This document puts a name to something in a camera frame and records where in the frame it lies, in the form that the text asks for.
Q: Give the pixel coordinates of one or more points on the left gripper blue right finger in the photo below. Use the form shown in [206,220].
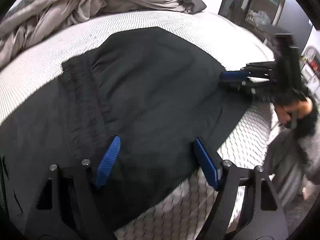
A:
[261,216]

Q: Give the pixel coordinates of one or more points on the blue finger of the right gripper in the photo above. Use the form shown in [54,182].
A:
[255,69]
[248,86]

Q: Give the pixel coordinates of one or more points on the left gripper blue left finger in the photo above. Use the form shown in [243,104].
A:
[65,207]

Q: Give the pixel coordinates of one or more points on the black pants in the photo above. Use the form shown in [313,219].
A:
[153,89]

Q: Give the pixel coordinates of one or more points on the right hand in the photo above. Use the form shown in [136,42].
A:
[301,108]

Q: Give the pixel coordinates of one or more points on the grey trouser leg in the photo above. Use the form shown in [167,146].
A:
[292,160]

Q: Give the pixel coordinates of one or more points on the dark glass cabinet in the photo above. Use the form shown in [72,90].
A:
[255,15]

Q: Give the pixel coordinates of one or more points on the white dotted mattress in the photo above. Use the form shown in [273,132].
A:
[182,213]

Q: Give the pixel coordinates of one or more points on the grey rumpled duvet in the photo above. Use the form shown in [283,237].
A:
[32,21]

